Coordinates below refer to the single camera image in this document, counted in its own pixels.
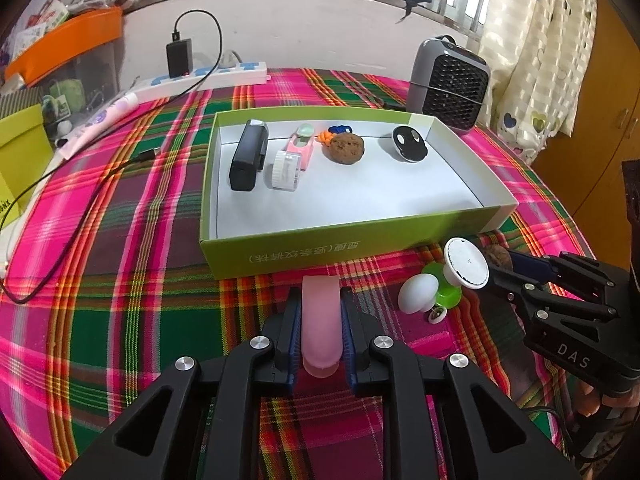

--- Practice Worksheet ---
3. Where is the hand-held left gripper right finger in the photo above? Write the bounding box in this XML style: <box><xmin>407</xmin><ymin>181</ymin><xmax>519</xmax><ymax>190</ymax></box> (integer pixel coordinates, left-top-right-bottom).
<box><xmin>340</xmin><ymin>287</ymin><xmax>556</xmax><ymax>480</ymax></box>

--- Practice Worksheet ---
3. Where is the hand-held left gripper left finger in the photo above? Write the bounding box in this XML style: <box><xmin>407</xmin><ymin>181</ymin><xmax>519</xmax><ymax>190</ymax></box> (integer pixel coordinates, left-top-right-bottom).
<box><xmin>62</xmin><ymin>296</ymin><xmax>303</xmax><ymax>480</ymax></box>

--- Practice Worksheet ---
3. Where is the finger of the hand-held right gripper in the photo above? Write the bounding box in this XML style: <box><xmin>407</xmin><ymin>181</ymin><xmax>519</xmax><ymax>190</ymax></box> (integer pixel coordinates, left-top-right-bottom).
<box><xmin>509</xmin><ymin>249</ymin><xmax>626</xmax><ymax>291</ymax></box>
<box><xmin>486</xmin><ymin>266</ymin><xmax>621</xmax><ymax>322</ymax></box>

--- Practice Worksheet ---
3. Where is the white and green wind-up toy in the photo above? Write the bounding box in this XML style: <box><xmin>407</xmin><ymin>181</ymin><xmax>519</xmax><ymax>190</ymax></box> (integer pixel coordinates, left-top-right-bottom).
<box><xmin>398</xmin><ymin>236</ymin><xmax>490</xmax><ymax>323</ymax></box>

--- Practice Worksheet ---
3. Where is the green and white cardboard box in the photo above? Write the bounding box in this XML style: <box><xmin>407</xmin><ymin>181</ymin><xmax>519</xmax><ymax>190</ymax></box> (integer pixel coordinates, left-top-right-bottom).
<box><xmin>199</xmin><ymin>106</ymin><xmax>519</xmax><ymax>281</ymax></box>

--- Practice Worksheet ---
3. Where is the white round container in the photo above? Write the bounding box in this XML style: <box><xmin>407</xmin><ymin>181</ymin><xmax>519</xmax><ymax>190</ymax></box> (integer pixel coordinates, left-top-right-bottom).
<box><xmin>271</xmin><ymin>150</ymin><xmax>303</xmax><ymax>191</ymax></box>

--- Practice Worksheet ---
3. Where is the black oval device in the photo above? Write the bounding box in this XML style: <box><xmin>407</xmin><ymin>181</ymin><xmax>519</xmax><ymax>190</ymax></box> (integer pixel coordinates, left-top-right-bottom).
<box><xmin>391</xmin><ymin>126</ymin><xmax>428</xmax><ymax>163</ymax></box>

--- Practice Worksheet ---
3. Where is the person's right hand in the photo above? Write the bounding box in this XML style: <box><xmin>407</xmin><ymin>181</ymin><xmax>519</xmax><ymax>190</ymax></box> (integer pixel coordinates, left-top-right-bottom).
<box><xmin>570</xmin><ymin>382</ymin><xmax>640</xmax><ymax>418</ymax></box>

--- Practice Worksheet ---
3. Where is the wooden cabinet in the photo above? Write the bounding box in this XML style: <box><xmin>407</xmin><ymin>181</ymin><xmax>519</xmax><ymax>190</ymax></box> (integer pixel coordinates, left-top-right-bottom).
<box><xmin>530</xmin><ymin>0</ymin><xmax>640</xmax><ymax>271</ymax></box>

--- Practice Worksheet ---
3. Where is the plaid tablecloth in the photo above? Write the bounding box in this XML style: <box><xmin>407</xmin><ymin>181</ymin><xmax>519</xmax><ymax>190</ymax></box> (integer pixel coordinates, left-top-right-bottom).
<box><xmin>0</xmin><ymin>66</ymin><xmax>601</xmax><ymax>480</ymax></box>

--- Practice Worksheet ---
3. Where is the black rectangular device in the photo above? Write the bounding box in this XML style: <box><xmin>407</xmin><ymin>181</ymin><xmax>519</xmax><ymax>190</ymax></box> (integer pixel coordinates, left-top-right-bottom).
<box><xmin>229</xmin><ymin>120</ymin><xmax>268</xmax><ymax>192</ymax></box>

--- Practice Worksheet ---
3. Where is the grey fan heater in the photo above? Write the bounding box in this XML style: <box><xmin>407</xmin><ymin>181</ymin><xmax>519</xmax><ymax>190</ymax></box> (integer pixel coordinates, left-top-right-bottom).
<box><xmin>406</xmin><ymin>35</ymin><xmax>491</xmax><ymax>133</ymax></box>

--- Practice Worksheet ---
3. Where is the blue and orange toy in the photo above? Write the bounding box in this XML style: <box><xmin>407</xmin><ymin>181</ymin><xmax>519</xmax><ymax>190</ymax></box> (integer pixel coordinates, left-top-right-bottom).
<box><xmin>317</xmin><ymin>124</ymin><xmax>355</xmax><ymax>145</ymax></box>

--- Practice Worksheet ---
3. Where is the cream patterned curtain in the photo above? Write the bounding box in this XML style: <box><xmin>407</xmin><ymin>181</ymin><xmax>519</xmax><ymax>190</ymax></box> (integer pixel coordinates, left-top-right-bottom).
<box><xmin>475</xmin><ymin>0</ymin><xmax>601</xmax><ymax>166</ymax></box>

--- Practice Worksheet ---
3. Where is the white power strip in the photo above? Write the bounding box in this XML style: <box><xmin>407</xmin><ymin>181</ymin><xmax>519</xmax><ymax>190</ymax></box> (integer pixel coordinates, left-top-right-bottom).
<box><xmin>131</xmin><ymin>60</ymin><xmax>271</xmax><ymax>103</ymax></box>

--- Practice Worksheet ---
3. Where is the black window latch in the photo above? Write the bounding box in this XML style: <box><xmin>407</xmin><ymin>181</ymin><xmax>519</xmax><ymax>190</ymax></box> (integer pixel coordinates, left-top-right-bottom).
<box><xmin>397</xmin><ymin>0</ymin><xmax>432</xmax><ymax>23</ymax></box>

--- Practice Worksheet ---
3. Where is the white and pink tube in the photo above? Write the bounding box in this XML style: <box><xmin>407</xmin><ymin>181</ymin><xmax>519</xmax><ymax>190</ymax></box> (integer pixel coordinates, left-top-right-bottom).
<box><xmin>55</xmin><ymin>91</ymin><xmax>140</xmax><ymax>153</ymax></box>

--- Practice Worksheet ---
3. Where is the black charger adapter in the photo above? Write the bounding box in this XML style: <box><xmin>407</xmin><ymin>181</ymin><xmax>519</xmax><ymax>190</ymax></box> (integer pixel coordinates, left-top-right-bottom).
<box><xmin>166</xmin><ymin>39</ymin><xmax>195</xmax><ymax>79</ymax></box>

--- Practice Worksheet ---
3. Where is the yellow-green box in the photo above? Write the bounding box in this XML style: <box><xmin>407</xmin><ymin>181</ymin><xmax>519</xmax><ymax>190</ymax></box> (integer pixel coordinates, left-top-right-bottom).
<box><xmin>0</xmin><ymin>105</ymin><xmax>56</xmax><ymax>231</ymax></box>

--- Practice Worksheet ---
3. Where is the grey striped box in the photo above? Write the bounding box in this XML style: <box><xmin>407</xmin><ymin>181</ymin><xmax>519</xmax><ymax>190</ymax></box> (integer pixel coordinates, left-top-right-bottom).
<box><xmin>0</xmin><ymin>85</ymin><xmax>46</xmax><ymax>121</ymax></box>

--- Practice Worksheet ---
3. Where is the storage bin with orange lid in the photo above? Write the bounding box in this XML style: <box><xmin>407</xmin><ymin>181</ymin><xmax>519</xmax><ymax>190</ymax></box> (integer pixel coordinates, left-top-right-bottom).
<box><xmin>2</xmin><ymin>6</ymin><xmax>126</xmax><ymax>111</ymax></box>

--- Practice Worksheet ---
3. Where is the colourful paper packet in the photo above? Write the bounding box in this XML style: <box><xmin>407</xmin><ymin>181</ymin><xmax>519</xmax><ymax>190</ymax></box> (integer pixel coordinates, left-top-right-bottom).
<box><xmin>10</xmin><ymin>0</ymin><xmax>71</xmax><ymax>61</ymax></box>

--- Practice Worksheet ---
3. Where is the black charger cable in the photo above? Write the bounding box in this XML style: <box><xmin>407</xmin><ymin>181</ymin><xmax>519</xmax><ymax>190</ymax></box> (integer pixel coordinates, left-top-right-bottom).
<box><xmin>0</xmin><ymin>9</ymin><xmax>223</xmax><ymax>306</ymax></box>

